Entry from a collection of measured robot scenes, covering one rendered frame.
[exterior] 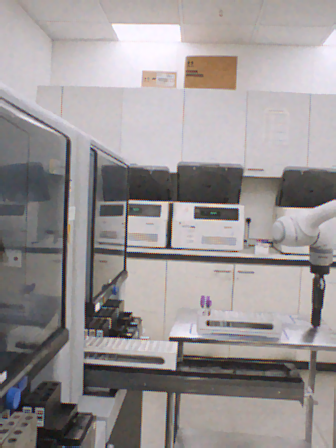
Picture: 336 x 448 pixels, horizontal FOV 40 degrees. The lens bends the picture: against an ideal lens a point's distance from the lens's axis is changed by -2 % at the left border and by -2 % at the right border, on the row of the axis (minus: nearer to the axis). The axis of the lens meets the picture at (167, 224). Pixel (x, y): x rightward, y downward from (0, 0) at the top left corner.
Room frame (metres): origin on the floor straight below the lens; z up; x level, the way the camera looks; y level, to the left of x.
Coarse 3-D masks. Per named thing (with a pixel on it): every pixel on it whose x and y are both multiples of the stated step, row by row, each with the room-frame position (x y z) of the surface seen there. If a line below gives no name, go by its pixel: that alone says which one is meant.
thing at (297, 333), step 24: (192, 312) 1.93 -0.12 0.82; (192, 336) 1.58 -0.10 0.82; (216, 336) 1.59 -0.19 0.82; (240, 336) 1.60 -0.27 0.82; (264, 336) 1.61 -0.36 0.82; (288, 336) 1.62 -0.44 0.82; (312, 336) 1.63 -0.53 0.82; (312, 360) 1.94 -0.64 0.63; (312, 384) 1.94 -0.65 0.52; (168, 408) 1.58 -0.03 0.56; (312, 408) 1.94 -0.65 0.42; (168, 432) 1.58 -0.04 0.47; (192, 432) 1.96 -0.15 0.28; (216, 432) 1.97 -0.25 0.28
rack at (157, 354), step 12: (84, 336) 1.38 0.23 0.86; (84, 348) 1.28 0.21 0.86; (96, 348) 1.28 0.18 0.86; (108, 348) 1.28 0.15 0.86; (120, 348) 1.29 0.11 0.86; (132, 348) 1.29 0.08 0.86; (144, 348) 1.29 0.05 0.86; (156, 348) 1.31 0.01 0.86; (168, 348) 1.30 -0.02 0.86; (84, 360) 1.28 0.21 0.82; (96, 360) 1.28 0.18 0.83; (108, 360) 1.29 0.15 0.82; (120, 360) 1.34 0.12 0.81; (132, 360) 1.35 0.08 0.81; (144, 360) 1.35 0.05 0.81; (156, 360) 1.36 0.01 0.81; (168, 360) 1.26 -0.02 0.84
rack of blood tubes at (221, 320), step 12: (204, 312) 1.69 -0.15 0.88; (216, 312) 1.69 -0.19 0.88; (228, 312) 1.70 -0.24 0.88; (240, 312) 1.70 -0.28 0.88; (264, 312) 1.71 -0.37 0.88; (204, 324) 1.63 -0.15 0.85; (216, 324) 1.66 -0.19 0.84; (228, 324) 1.68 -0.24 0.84; (240, 324) 1.71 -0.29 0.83; (252, 324) 1.71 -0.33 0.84; (264, 324) 1.70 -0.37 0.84; (276, 324) 1.60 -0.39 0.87; (276, 336) 1.60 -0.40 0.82
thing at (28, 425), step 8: (24, 416) 0.82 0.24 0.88; (32, 416) 0.82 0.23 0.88; (24, 424) 0.80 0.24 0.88; (32, 424) 0.80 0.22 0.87; (16, 432) 0.77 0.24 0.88; (24, 432) 0.77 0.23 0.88; (32, 432) 0.81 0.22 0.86; (8, 440) 0.74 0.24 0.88; (16, 440) 0.74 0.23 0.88; (24, 440) 0.77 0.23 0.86; (32, 440) 0.81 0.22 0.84
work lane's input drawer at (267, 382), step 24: (192, 360) 1.36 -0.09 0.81; (216, 360) 1.36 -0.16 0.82; (96, 384) 1.26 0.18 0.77; (120, 384) 1.26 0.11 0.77; (144, 384) 1.25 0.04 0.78; (168, 384) 1.25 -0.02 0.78; (192, 384) 1.24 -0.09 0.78; (216, 384) 1.24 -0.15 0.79; (240, 384) 1.23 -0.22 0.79; (264, 384) 1.23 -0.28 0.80; (288, 384) 1.23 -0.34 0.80
